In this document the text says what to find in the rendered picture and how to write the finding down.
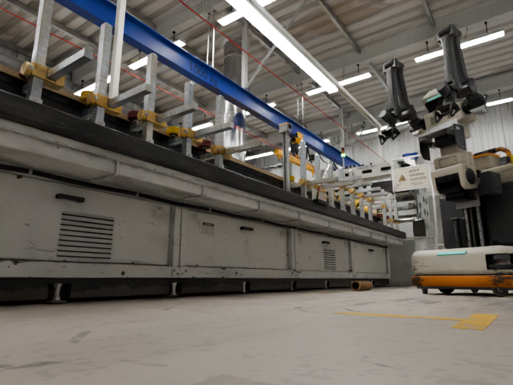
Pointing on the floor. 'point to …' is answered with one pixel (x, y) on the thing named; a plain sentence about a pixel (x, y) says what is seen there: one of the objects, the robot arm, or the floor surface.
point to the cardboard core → (361, 286)
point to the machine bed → (154, 239)
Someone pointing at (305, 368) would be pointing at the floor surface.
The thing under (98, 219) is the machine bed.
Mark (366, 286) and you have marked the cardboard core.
